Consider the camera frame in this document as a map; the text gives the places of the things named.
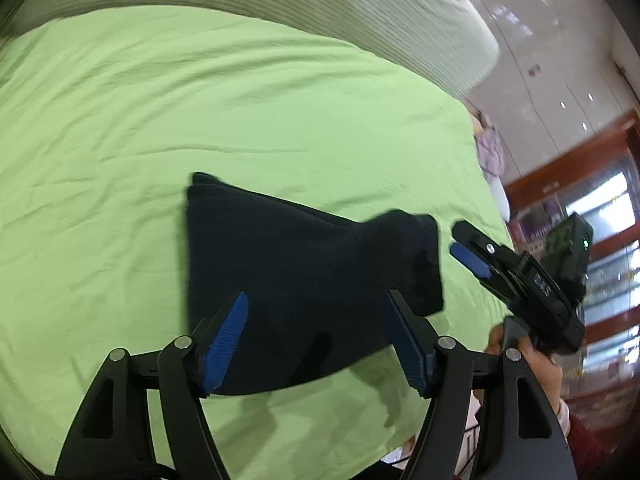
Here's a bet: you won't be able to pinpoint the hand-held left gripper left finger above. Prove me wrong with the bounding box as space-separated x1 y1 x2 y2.
54 291 250 480

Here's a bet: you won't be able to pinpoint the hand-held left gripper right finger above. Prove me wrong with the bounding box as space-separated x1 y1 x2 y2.
384 289 578 480

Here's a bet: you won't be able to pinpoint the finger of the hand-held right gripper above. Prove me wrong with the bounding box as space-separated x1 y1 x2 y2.
451 220 518 273
449 242 496 283

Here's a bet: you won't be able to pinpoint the dark navy pants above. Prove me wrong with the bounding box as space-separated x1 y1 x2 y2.
185 171 446 397

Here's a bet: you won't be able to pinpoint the person's right hand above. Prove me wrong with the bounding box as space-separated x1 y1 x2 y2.
484 324 564 413

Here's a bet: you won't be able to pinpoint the purple box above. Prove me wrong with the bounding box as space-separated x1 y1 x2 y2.
520 200 566 246

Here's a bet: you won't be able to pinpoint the floral pink cloth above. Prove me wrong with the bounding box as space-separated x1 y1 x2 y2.
467 107 506 181

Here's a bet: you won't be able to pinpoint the wooden display cabinet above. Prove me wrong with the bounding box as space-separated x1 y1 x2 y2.
502 110 640 411

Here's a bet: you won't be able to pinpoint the light green bed sheet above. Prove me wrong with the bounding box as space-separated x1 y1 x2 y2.
0 5 516 480

